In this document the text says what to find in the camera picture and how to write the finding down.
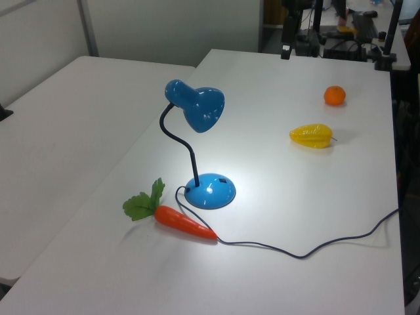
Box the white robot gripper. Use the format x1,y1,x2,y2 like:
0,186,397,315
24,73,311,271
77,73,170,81
281,0,305,60

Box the blue gooseneck desk lamp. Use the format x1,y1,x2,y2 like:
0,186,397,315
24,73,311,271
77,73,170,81
159,78,236,210

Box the dark equipment block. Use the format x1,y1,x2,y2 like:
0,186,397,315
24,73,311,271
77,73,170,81
294,29,321,58

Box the thin black upright pole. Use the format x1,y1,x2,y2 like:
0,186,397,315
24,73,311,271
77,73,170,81
311,0,326,35

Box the black equipment box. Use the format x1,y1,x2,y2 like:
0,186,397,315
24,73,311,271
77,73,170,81
323,32,368,62

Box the orange toy tangerine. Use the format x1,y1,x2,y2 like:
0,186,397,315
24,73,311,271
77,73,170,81
323,85,347,106

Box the black computer keyboard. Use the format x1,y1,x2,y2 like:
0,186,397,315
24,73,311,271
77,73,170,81
352,12,380,39

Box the yellow toy starfruit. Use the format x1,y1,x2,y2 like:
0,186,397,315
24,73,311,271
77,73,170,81
289,123,338,150

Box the black pole with table clamp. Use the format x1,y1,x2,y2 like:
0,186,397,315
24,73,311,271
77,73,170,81
375,0,404,72

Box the white background desk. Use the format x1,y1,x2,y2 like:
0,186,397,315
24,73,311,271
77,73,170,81
369,0,411,70

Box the orange toy carrot green leaves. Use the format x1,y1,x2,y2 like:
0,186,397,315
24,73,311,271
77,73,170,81
122,177,219,242

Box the white adjacent table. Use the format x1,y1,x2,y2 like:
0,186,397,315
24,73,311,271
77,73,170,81
0,55,197,286

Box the grey partition post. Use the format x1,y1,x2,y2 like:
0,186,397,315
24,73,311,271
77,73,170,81
77,0,100,57

